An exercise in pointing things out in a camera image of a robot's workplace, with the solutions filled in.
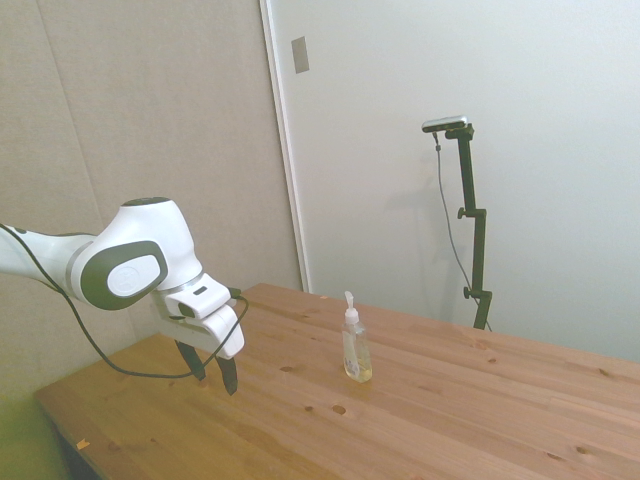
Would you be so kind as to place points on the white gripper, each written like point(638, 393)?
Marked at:
point(222, 335)

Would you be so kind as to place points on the clear sanitizer pump bottle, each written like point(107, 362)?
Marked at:
point(356, 345)

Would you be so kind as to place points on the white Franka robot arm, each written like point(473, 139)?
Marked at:
point(135, 235)

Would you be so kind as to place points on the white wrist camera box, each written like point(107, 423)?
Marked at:
point(200, 300)

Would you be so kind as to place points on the white door frame trim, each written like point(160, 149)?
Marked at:
point(287, 150)

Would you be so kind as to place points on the black camera stand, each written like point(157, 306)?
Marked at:
point(474, 225)
point(446, 215)

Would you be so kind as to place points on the grey wall plate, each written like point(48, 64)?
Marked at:
point(300, 55)

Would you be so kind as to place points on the silver camera on stand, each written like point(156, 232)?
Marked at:
point(445, 123)

